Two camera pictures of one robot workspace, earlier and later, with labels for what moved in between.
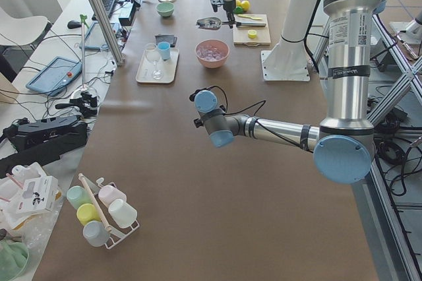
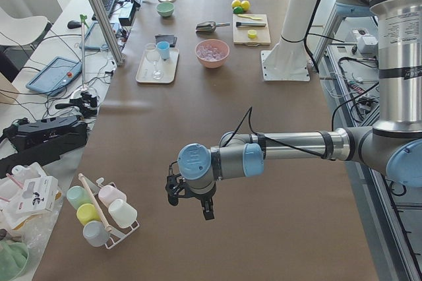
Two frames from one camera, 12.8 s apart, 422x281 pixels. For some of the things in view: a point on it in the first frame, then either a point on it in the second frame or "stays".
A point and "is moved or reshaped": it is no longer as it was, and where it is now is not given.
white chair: [16, 31] stays
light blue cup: [164, 48] stays
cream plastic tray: [152, 70] stays
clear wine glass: [153, 55] stays
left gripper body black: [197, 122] -> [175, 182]
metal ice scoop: [210, 23] is moved or reshaped
